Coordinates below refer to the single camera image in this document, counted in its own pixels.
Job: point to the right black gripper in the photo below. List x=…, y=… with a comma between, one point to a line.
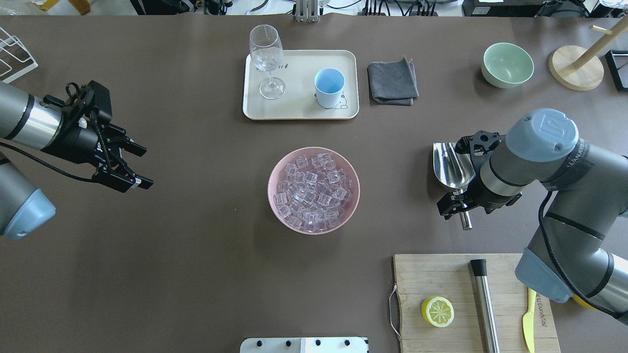
x=487, y=198

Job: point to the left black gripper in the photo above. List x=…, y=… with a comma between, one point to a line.
x=78, y=142

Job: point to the steel ice scoop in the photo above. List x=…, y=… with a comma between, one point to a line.
x=452, y=169

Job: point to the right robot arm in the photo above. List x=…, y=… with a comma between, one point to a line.
x=587, y=193

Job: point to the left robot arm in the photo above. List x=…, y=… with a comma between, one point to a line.
x=25, y=122

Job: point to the pile of clear ice cubes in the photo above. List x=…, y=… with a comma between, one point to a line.
x=313, y=192

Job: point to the light blue cup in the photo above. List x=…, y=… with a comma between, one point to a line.
x=329, y=84

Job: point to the wooden cup tree stand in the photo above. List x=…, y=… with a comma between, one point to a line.
x=579, y=68

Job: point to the steel muddler black tip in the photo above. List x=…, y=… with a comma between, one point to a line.
x=479, y=269

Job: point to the half lemon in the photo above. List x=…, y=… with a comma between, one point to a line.
x=437, y=311

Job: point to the grey folded cloth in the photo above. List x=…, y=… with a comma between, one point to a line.
x=393, y=83

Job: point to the yellow plastic knife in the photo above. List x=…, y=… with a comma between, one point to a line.
x=527, y=321

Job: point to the green bowl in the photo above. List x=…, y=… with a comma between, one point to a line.
x=505, y=65

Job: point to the yellow lemon lower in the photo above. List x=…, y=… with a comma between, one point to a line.
x=582, y=302

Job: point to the pink bowl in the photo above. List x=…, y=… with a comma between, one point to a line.
x=314, y=190

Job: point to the clear wine glass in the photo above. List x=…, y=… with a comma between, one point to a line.
x=266, y=52

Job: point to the cream serving tray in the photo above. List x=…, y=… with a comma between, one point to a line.
x=299, y=100

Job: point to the black framed glass tray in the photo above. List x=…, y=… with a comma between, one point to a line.
x=617, y=64

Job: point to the white wire cup rack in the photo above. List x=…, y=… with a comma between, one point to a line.
x=15, y=58

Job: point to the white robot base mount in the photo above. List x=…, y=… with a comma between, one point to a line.
x=305, y=345

